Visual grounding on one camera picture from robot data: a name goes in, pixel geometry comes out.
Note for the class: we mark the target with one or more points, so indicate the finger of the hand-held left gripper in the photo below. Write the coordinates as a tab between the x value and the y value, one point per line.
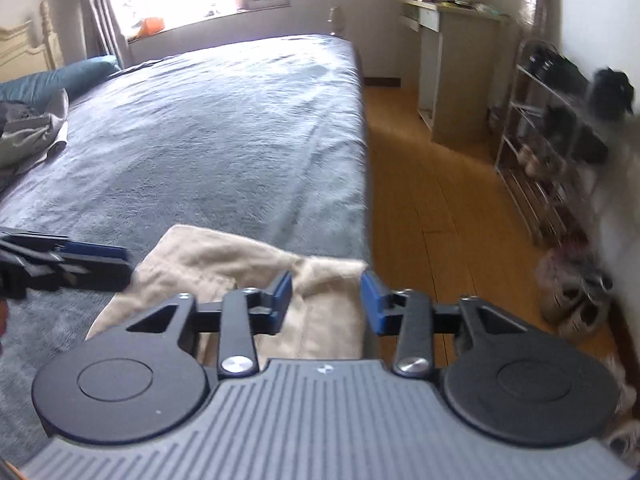
95	249
30	239

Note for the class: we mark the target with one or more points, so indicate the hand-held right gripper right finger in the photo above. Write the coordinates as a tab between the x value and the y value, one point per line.
372	305

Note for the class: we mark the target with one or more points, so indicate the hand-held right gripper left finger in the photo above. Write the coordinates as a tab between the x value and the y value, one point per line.
282	300

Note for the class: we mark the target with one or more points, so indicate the beige pants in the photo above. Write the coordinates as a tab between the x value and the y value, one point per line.
200	260

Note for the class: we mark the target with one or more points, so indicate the light grey hoodie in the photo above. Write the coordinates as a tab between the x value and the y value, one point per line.
25	135

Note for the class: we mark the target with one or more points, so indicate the blue duvet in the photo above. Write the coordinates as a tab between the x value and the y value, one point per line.
60	77

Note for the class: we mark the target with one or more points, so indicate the cream carved headboard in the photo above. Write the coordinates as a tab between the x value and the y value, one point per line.
25	50

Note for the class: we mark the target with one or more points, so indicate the pinkish grey sneaker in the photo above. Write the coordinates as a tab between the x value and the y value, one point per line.
575	272
585	317

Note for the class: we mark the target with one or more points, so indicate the metal shoe rack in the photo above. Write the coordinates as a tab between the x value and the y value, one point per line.
545	170

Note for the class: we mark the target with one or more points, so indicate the orange bag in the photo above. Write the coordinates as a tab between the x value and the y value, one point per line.
151	27

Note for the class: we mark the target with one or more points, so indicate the grey curtain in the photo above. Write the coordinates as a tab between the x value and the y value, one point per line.
105	10

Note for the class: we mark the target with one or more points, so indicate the beige desk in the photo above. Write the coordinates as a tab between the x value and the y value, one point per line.
465	70

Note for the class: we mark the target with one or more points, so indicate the white fluffy slipper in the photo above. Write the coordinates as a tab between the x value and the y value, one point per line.
622	437
620	385

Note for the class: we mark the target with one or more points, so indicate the black bag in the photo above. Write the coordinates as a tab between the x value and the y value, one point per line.
610	92

